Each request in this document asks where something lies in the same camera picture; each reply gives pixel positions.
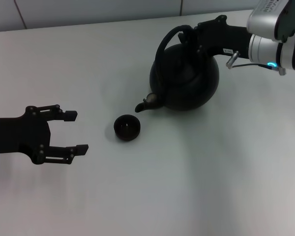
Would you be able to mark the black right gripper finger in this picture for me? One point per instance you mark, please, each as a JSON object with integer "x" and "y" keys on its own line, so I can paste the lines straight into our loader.
{"x": 199, "y": 49}
{"x": 182, "y": 37}

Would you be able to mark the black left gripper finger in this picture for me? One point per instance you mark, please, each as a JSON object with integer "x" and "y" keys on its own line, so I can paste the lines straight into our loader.
{"x": 70, "y": 116}
{"x": 82, "y": 149}

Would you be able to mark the black teacup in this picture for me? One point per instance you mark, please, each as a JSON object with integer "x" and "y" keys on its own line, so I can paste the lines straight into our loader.
{"x": 127, "y": 128}

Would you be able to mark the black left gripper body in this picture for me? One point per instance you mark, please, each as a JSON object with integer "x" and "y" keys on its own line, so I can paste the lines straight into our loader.
{"x": 17, "y": 135}

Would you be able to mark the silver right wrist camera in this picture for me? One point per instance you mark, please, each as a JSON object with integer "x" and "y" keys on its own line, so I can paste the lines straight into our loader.
{"x": 265, "y": 17}

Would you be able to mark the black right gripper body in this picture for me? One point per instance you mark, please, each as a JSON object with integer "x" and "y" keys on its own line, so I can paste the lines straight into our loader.
{"x": 223, "y": 37}

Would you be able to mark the black round teapot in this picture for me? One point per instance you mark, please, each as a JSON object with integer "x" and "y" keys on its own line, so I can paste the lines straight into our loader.
{"x": 186, "y": 78}

